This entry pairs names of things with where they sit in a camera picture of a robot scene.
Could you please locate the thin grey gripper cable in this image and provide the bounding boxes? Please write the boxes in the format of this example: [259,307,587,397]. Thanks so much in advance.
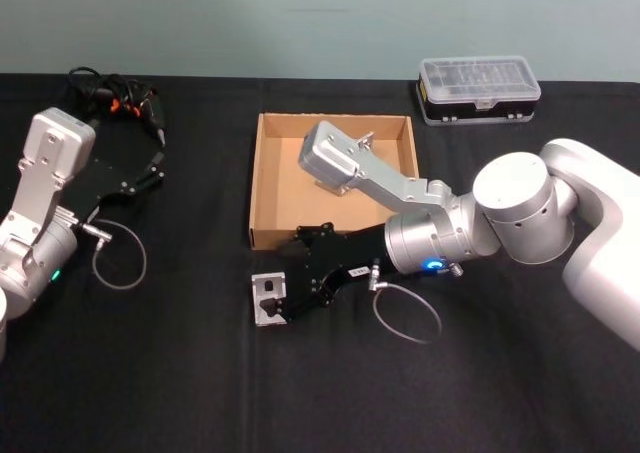
[79,218,148,290]
[367,265,444,345]

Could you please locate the black table cloth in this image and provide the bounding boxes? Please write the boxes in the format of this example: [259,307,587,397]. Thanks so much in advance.
[0,71,640,453]

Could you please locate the shallow brown cardboard tray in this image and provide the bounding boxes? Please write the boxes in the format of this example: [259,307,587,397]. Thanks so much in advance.
[248,112,421,251]

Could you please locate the clear plastic case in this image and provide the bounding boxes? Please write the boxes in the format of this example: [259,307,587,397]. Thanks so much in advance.
[413,55,543,126]

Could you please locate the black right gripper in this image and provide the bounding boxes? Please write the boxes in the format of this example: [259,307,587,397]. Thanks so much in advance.
[261,221,397,326]

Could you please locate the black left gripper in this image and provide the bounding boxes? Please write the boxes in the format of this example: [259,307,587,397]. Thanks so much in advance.
[61,150,167,225]

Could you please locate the black corded tool orange parts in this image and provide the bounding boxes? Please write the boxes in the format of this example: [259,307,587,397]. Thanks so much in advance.
[66,66,169,149]

